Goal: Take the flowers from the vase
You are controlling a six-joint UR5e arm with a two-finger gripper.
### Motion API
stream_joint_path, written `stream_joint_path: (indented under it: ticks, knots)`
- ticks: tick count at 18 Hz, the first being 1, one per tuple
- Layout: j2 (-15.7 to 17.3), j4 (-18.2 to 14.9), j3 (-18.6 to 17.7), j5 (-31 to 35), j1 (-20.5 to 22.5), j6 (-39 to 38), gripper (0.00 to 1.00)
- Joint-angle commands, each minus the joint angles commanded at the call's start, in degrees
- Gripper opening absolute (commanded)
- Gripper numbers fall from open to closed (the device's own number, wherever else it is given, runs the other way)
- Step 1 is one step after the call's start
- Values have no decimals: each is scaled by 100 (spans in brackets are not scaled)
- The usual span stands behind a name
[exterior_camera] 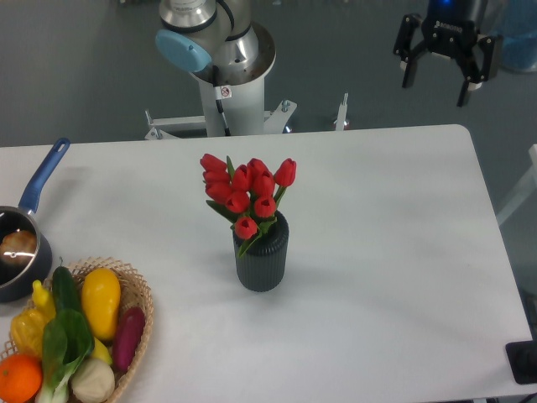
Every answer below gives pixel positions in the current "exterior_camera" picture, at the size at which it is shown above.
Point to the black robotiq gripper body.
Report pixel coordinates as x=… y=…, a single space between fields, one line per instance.
x=453 y=29

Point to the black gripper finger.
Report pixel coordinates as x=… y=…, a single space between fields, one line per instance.
x=403 y=47
x=479 y=62

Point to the red tulip bouquet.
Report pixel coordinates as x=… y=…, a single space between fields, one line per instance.
x=247 y=196

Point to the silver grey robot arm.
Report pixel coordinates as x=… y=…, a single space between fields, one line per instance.
x=195 y=33

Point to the dark grey ribbed vase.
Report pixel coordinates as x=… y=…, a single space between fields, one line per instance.
x=261 y=268

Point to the blue transparent container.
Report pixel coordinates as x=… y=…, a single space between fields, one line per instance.
x=515 y=21

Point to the black device at table edge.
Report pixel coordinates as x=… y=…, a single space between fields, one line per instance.
x=522 y=361

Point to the yellow squash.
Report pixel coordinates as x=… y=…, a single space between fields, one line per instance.
x=100 y=299

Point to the purple eggplant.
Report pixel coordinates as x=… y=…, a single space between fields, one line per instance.
x=128 y=336

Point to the dark green cucumber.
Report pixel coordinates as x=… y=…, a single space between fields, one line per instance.
x=64 y=290

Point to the brown bread roll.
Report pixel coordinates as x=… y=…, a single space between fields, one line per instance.
x=18 y=248

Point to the small yellow pepper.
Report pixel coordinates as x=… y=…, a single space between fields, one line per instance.
x=43 y=300

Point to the green bok choy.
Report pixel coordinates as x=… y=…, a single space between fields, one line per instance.
x=67 y=341

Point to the beige garlic bulb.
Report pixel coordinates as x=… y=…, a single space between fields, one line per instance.
x=93 y=382

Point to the yellow bell pepper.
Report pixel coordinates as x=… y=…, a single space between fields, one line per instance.
x=27 y=331

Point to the orange fruit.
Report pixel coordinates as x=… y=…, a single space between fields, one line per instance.
x=21 y=378

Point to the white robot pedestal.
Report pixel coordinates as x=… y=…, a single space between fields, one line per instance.
x=228 y=110

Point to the blue handled saucepan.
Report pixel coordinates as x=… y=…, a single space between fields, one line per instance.
x=16 y=281

